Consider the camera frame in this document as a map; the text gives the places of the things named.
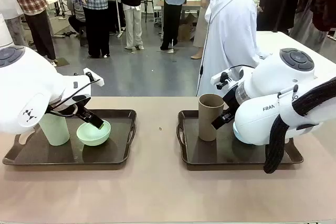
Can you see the white side table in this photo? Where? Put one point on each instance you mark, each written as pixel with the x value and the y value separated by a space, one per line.
pixel 275 43

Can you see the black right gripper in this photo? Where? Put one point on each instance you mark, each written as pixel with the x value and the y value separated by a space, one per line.
pixel 231 100

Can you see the person in white hoodie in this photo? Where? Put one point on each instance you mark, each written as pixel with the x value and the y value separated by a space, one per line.
pixel 231 37

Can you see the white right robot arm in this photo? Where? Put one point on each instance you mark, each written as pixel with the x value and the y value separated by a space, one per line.
pixel 262 95

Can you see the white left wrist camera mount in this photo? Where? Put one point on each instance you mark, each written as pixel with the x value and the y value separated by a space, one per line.
pixel 89 70

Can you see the crouching person in grey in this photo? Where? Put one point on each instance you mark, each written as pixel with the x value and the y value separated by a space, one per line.
pixel 78 11

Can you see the pale green tall cup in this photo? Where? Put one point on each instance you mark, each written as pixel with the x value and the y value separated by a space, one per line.
pixel 55 132

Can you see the pale green bowl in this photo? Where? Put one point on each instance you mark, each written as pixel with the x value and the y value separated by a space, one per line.
pixel 92 137

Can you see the brown tall cup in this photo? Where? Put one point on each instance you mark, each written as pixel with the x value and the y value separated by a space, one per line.
pixel 207 119

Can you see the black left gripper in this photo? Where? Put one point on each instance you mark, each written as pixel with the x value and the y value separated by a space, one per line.
pixel 83 107

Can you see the person in beige skirt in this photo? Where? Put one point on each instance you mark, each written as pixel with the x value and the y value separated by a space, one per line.
pixel 200 32

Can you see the light blue round plate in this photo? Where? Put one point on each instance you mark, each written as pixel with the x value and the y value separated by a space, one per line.
pixel 235 132

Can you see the open cardboard box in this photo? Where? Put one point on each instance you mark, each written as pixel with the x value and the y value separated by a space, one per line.
pixel 185 30

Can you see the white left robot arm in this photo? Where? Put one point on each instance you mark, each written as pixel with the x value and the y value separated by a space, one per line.
pixel 26 82

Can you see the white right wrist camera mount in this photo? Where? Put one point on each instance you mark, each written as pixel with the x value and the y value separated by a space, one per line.
pixel 218 77

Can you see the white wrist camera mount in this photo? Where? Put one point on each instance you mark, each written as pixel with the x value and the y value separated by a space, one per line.
pixel 218 77
pixel 89 70

